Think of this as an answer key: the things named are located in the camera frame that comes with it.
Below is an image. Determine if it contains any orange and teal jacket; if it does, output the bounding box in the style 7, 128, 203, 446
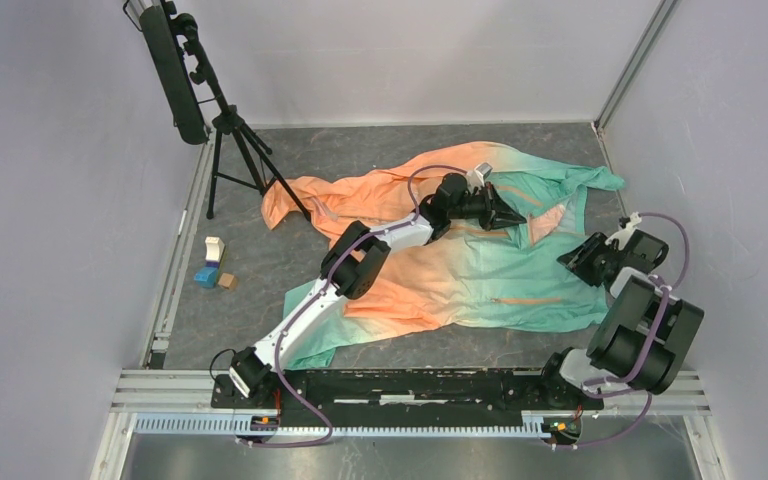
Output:
261, 142, 625, 369

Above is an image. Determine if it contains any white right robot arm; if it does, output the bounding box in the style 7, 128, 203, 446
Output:
537, 229, 705, 408

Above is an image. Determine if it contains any brown wooden cube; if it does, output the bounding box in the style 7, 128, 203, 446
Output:
217, 272, 239, 291

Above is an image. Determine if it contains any aluminium frame rail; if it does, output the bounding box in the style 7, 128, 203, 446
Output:
140, 132, 216, 369

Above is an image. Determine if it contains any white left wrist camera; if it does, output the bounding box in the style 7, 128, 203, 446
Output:
465, 162, 493, 190

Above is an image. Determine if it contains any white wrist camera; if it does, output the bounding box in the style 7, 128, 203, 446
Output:
465, 162, 493, 190
605, 212, 642, 251

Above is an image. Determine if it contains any white wooden block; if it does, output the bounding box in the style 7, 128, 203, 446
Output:
204, 236, 225, 265

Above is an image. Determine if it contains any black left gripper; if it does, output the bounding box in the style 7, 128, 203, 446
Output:
448, 182, 526, 232

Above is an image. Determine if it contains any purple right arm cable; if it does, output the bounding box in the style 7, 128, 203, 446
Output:
549, 211, 691, 452

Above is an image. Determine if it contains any black tripod stand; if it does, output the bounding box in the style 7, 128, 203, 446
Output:
171, 13, 312, 222

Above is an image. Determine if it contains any blue wooden block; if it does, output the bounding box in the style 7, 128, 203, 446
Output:
193, 266, 219, 289

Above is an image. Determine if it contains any black light panel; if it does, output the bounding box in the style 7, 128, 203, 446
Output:
139, 1, 208, 145

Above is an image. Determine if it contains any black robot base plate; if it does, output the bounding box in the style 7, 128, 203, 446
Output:
211, 368, 604, 428

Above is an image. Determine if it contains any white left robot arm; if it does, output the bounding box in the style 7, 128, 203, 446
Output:
228, 171, 527, 408

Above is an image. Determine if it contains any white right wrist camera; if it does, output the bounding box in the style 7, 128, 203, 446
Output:
605, 212, 642, 251

